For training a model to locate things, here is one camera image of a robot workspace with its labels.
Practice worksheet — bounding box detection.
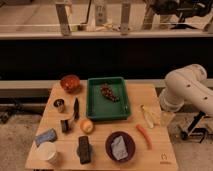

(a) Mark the orange carrot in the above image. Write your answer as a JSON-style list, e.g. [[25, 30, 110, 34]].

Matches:
[[136, 124, 152, 150]]

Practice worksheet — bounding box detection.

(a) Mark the grey towel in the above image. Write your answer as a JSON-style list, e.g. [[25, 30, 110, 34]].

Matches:
[[111, 136, 128, 160]]

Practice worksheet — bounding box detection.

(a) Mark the wooden table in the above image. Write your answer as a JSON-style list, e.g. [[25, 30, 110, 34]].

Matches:
[[25, 82, 178, 171]]

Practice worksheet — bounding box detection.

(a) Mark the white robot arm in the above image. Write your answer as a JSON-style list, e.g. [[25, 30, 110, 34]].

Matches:
[[159, 64, 213, 117]]

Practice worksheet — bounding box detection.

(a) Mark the green plastic tray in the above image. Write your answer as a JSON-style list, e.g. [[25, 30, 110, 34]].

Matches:
[[86, 77, 131, 121]]

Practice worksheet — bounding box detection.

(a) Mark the dark purple bowl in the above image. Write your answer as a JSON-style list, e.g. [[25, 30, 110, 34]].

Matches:
[[105, 131, 136, 163]]

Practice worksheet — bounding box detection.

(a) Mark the white paper cup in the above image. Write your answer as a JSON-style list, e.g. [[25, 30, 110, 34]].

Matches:
[[36, 142, 58, 164]]

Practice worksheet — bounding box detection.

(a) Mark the red-brown bowl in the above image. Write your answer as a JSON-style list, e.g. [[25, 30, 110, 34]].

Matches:
[[60, 75, 80, 93]]

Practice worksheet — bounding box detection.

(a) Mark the black wheeled stand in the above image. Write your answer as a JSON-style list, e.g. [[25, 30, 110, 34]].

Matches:
[[180, 111, 213, 143]]

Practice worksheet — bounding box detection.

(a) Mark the small dark tin can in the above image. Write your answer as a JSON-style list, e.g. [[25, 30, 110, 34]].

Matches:
[[53, 99, 65, 113]]

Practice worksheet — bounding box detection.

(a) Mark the orange yellow apple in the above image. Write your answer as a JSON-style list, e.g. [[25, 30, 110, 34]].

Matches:
[[80, 119, 94, 134]]

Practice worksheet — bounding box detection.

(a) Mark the black rectangular brush block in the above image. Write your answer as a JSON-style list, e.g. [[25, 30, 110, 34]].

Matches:
[[77, 136, 92, 164]]

